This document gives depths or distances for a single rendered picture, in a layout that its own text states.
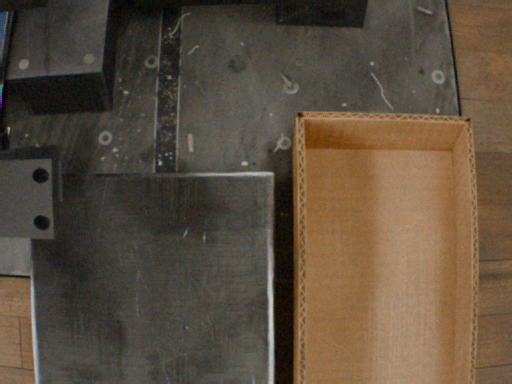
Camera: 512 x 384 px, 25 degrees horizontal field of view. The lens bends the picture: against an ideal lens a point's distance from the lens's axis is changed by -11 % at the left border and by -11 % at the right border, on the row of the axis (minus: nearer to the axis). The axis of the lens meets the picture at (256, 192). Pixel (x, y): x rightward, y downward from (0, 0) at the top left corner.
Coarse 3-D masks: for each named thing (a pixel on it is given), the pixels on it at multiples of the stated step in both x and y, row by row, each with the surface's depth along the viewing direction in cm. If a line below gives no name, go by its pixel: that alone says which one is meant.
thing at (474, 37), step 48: (480, 0) 90; (480, 48) 89; (480, 96) 88; (480, 144) 87; (480, 192) 86; (480, 240) 85; (0, 288) 83; (288, 288) 84; (480, 288) 84; (0, 336) 82; (288, 336) 83; (480, 336) 83
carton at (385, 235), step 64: (320, 128) 81; (384, 128) 81; (448, 128) 81; (320, 192) 85; (384, 192) 85; (448, 192) 85; (320, 256) 84; (384, 256) 84; (448, 256) 84; (320, 320) 83; (384, 320) 83; (448, 320) 83
